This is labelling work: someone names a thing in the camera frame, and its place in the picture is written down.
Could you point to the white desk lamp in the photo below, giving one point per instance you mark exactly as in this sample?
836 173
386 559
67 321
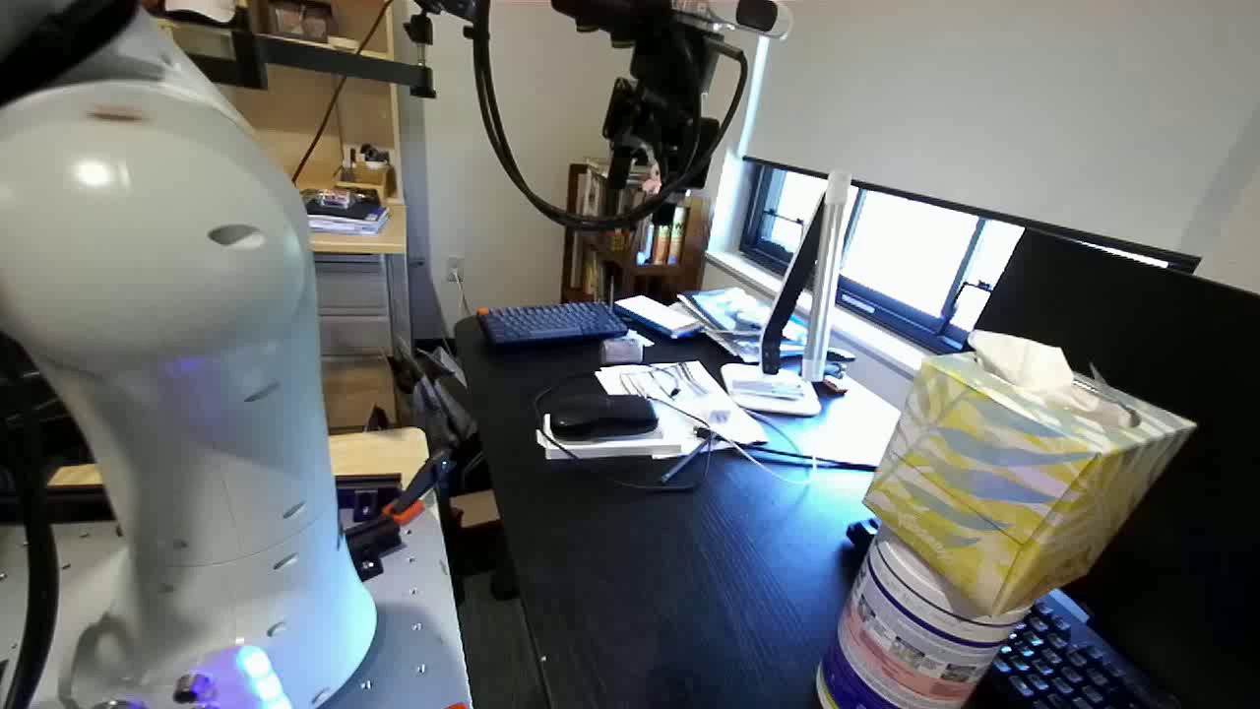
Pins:
826 276

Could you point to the stack of books and papers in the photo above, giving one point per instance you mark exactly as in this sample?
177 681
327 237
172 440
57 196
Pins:
734 321

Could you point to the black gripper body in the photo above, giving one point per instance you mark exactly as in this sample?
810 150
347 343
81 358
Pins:
662 111

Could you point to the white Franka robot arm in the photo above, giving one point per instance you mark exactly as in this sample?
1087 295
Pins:
160 328

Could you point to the wooden metal shelf rack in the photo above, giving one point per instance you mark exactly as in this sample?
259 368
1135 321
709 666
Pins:
347 132

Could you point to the black computer keyboard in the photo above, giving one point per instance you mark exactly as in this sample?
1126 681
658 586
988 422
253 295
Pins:
1063 662

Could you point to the white labelled plastic bottle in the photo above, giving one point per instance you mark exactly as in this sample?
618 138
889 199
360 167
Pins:
908 636

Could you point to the white plastic tray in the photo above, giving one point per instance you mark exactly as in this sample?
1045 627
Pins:
616 447

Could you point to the light wooden board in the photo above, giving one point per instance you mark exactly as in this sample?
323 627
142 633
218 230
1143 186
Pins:
374 455

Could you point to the black computer monitor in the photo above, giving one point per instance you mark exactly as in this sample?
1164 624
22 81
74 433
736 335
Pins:
1156 397

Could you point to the blue keyboard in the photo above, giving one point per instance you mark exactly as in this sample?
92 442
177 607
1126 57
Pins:
551 321

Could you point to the white roller blind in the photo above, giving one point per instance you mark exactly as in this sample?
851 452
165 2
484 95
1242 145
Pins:
1025 94

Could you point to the small wooden bookshelf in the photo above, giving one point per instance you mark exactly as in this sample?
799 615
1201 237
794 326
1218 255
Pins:
654 244

